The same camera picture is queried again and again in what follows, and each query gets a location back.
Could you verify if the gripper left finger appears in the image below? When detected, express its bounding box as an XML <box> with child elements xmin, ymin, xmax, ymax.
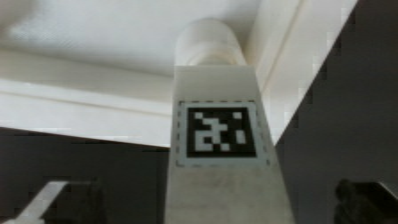
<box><xmin>7</xmin><ymin>181</ymin><xmax>97</xmax><ymax>224</ymax></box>

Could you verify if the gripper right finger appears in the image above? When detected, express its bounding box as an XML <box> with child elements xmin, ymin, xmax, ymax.
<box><xmin>334</xmin><ymin>179</ymin><xmax>398</xmax><ymax>224</ymax></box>

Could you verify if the white table leg with tag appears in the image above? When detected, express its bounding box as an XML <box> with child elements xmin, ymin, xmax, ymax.
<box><xmin>165</xmin><ymin>19</ymin><xmax>294</xmax><ymax>224</ymax></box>

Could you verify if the white square tabletop part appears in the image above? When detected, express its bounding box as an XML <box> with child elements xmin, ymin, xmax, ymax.
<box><xmin>0</xmin><ymin>0</ymin><xmax>358</xmax><ymax>146</ymax></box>

